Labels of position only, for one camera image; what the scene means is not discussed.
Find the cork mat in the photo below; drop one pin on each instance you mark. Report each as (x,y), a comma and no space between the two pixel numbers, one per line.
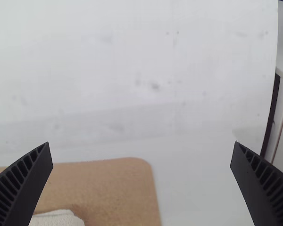
(108,188)

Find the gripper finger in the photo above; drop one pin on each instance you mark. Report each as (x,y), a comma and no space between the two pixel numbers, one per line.
(266,188)
(16,188)

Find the pale towel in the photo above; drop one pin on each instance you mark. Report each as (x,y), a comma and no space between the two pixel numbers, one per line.
(59,219)

